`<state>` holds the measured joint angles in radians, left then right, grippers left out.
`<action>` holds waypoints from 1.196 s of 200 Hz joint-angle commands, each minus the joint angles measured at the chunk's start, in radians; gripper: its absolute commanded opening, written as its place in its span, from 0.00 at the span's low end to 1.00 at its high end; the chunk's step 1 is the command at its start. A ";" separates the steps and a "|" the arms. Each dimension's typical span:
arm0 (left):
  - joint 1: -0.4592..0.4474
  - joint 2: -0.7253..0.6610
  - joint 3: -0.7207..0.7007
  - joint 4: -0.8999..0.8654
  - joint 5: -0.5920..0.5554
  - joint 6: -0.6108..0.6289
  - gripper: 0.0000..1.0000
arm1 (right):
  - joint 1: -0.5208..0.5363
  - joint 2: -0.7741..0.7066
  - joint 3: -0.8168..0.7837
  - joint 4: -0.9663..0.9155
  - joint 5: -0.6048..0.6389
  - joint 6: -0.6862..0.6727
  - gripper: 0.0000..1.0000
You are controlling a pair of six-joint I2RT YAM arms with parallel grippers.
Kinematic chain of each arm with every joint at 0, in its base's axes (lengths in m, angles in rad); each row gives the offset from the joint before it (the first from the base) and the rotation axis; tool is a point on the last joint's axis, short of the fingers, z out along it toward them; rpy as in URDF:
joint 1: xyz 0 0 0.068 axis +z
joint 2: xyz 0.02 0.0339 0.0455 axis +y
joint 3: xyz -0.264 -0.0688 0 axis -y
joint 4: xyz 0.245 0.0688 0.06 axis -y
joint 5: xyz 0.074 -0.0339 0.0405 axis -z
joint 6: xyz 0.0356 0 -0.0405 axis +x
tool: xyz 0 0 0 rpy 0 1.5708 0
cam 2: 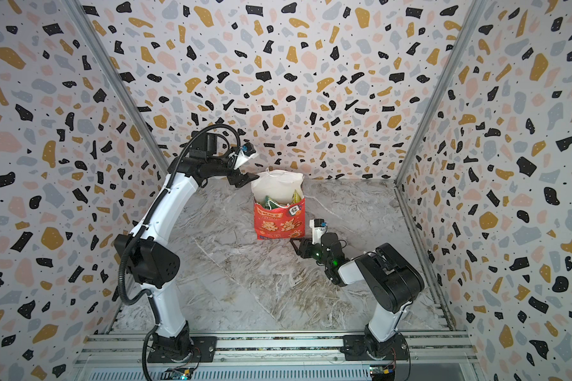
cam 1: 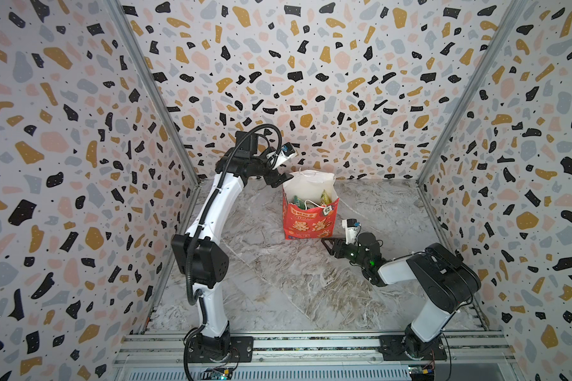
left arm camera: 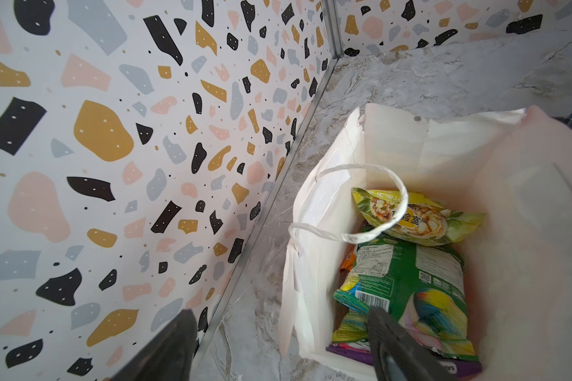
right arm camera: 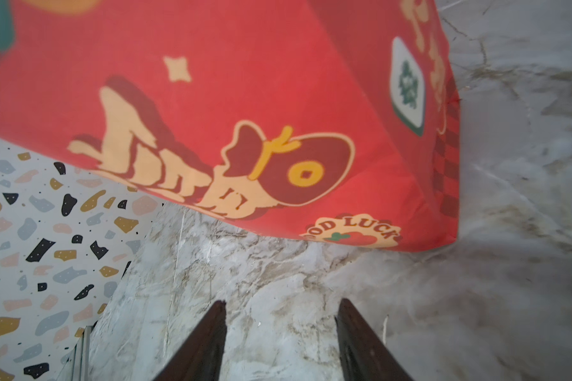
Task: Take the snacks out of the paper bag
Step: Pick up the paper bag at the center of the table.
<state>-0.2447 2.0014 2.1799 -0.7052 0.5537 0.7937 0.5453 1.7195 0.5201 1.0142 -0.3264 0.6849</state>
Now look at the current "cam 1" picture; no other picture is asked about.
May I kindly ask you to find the green circuit board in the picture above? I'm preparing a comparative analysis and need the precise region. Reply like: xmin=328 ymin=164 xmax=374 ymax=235
xmin=408 ymin=366 xmax=435 ymax=381
xmin=201 ymin=368 xmax=233 ymax=380

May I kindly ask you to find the red paper gift bag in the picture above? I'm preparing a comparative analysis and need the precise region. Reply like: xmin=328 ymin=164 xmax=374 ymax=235
xmin=282 ymin=170 xmax=339 ymax=240

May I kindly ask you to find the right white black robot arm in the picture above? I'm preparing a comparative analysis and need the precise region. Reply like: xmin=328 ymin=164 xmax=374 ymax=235
xmin=321 ymin=233 xmax=481 ymax=360

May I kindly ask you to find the left green circuit board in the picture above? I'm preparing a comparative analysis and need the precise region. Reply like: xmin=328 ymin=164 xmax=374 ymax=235
xmin=201 ymin=368 xmax=233 ymax=380

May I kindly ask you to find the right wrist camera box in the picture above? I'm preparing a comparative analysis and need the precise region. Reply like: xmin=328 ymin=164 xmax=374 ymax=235
xmin=342 ymin=218 xmax=362 ymax=244

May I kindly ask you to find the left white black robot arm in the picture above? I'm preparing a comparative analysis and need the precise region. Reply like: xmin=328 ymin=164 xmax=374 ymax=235
xmin=171 ymin=124 xmax=297 ymax=362

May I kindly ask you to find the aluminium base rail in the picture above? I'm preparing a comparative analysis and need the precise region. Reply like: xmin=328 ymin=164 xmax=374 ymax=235
xmin=114 ymin=331 xmax=524 ymax=380

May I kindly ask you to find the right green circuit board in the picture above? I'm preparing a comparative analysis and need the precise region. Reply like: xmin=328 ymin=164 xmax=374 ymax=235
xmin=408 ymin=366 xmax=435 ymax=381

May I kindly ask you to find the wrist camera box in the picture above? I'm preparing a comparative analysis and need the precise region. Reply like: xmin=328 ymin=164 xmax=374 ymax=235
xmin=278 ymin=142 xmax=298 ymax=164
xmin=342 ymin=218 xmax=362 ymax=244

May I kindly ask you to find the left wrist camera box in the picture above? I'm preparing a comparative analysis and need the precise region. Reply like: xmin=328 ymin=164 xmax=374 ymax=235
xmin=278 ymin=142 xmax=298 ymax=164

